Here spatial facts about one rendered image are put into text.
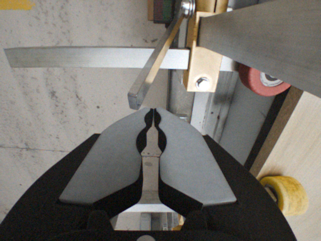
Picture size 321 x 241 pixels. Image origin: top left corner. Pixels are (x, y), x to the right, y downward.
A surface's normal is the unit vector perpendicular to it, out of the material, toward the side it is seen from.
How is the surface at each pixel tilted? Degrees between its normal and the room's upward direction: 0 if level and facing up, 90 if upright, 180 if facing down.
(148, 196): 90
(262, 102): 90
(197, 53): 0
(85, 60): 0
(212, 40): 90
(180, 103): 0
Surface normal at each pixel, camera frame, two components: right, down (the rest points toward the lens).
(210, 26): -1.00, -0.02
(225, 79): 0.02, 0.53
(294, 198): 0.04, -0.27
